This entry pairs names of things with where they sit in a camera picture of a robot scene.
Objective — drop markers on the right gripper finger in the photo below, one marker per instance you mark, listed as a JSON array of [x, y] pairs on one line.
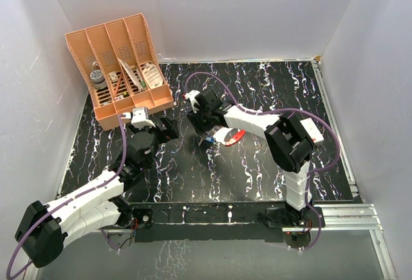
[[218, 134], [202, 137]]

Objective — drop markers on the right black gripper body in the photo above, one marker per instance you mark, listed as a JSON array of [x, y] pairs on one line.
[[201, 120]]

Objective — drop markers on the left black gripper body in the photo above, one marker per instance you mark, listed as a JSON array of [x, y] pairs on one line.
[[159, 136]]

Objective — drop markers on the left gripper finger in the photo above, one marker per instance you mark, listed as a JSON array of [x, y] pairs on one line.
[[174, 134], [167, 122]]

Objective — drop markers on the blue key tag with key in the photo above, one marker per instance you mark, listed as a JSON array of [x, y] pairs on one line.
[[209, 139]]

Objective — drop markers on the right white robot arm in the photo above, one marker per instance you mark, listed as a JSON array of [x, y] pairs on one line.
[[290, 144]]

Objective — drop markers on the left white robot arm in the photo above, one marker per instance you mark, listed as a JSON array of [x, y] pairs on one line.
[[46, 229]]

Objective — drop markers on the white and red keyring holder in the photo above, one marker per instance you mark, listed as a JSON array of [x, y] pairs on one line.
[[232, 136]]

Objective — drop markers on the white labelled packet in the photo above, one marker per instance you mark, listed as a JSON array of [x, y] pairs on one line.
[[152, 75]]

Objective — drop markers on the orange pencil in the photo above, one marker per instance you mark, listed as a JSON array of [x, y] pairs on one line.
[[117, 87]]

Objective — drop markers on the white envelope card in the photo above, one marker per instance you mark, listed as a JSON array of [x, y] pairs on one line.
[[133, 74]]

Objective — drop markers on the small white label box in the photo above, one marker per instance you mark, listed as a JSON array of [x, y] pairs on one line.
[[113, 76]]

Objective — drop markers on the orange plastic desk organizer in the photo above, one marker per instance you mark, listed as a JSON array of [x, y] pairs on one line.
[[99, 47]]

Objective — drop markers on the grey round tin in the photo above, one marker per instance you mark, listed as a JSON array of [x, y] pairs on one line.
[[98, 80]]

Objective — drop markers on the small white cardboard box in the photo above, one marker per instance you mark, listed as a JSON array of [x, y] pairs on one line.
[[313, 131]]

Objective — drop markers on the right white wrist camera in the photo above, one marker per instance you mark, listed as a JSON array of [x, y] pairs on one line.
[[191, 98]]

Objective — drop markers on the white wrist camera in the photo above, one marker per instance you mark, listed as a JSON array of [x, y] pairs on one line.
[[191, 98], [140, 118]]

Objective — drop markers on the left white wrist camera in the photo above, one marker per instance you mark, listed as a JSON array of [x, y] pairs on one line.
[[140, 118]]

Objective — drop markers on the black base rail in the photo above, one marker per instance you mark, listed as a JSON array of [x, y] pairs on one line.
[[269, 221]]

